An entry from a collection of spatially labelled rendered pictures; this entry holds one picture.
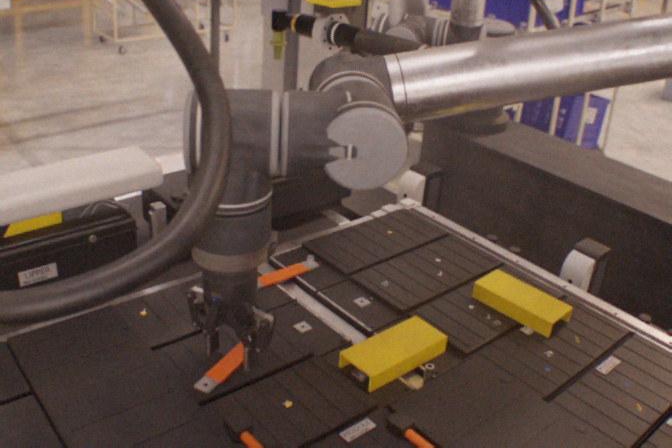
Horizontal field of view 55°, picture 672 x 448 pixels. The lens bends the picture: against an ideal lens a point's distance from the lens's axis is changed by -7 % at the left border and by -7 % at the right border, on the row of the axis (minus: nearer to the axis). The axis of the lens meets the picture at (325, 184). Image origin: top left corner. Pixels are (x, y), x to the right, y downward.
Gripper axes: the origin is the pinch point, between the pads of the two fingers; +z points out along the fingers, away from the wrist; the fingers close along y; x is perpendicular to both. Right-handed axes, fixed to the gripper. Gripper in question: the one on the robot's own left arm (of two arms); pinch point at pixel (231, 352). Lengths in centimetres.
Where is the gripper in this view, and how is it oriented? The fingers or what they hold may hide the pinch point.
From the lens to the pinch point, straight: 101.2
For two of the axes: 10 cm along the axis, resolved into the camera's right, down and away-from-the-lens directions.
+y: 8.8, 2.4, -4.0
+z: -0.6, 9.1, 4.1
